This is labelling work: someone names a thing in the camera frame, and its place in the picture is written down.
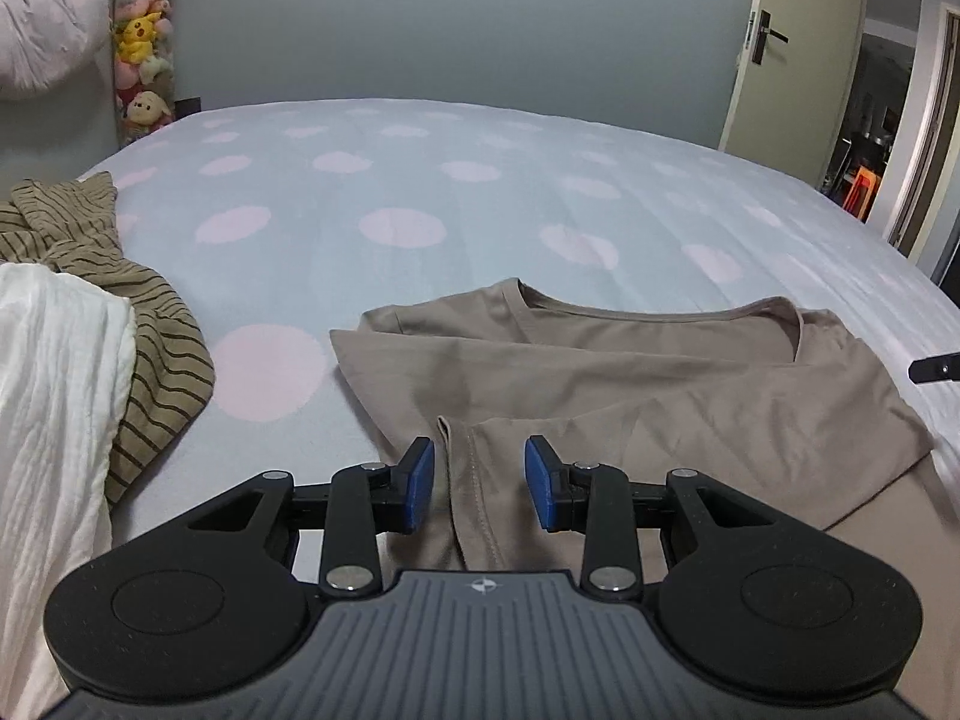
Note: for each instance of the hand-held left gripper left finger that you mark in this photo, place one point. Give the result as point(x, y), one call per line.
point(420, 484)

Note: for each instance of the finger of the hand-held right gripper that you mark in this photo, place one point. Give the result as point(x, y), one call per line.
point(937, 369)

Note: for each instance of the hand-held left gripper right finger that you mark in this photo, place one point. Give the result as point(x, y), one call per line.
point(540, 484)

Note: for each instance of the beige t-shirt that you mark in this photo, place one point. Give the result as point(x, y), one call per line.
point(637, 390)

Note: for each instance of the white crinkled garment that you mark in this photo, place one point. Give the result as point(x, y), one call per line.
point(52, 405)

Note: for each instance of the orange stool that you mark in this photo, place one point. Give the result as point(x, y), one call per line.
point(860, 191)

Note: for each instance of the bed with pink-dotted sheet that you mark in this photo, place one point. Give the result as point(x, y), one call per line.
point(487, 195)

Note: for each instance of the olive striped garment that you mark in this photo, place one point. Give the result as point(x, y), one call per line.
point(157, 345)

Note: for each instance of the cream door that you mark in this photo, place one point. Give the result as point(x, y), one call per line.
point(802, 37)

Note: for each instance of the clear tube of plush toys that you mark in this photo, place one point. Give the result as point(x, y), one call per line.
point(146, 37)

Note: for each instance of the rolled pale pink duvet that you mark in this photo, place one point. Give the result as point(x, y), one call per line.
point(45, 37)

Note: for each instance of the black wall outlet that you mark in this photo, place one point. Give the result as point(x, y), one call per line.
point(187, 107)

